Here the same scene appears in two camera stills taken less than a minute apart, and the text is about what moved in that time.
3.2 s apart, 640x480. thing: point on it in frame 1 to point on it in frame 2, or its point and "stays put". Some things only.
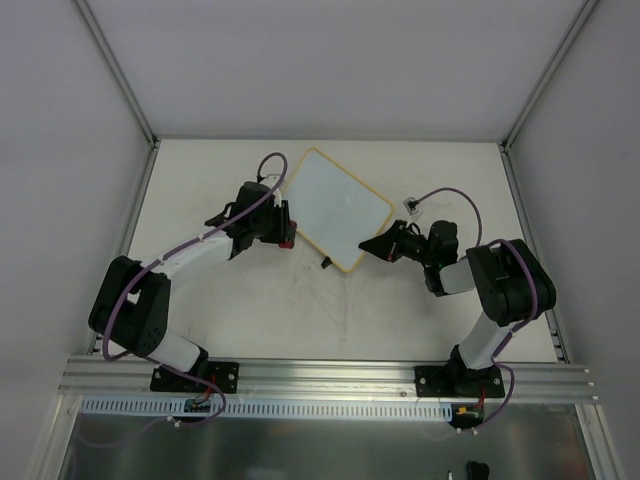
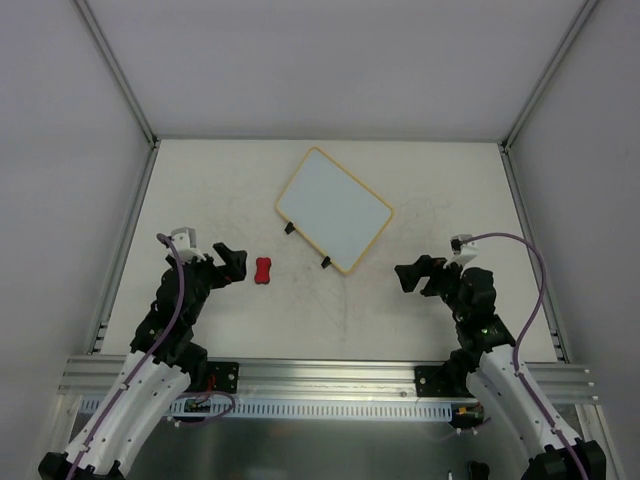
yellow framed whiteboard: [334, 210] stays put
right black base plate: [459, 381] stays put
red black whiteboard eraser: [290, 236] to [263, 265]
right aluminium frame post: [585, 14] stays put
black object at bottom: [478, 470] stays put
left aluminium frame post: [121, 74] stays put
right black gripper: [398, 243] to [430, 279]
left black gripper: [279, 226] to [215, 270]
